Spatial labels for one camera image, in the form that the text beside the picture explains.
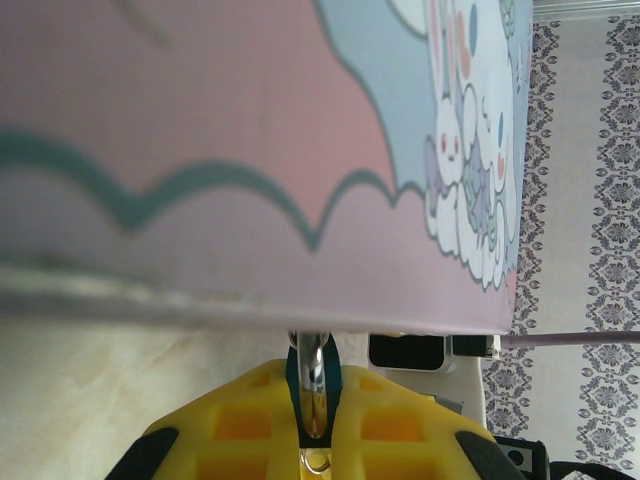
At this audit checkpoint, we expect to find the thin purple rod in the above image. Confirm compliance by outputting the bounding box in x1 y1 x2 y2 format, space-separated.
501 331 640 347

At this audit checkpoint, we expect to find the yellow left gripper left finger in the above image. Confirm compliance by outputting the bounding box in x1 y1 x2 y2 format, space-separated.
119 358 302 480

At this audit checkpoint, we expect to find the white device with black screen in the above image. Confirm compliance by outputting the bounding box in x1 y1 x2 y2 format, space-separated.
367 332 503 376

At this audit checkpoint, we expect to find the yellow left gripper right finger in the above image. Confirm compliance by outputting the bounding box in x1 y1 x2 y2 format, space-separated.
328 362 506 480

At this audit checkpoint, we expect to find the blue cartoon print tin box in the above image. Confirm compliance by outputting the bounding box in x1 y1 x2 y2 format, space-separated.
0 0 532 336

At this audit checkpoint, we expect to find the pale metal wall rail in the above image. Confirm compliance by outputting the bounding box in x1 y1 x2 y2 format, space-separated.
531 0 640 15

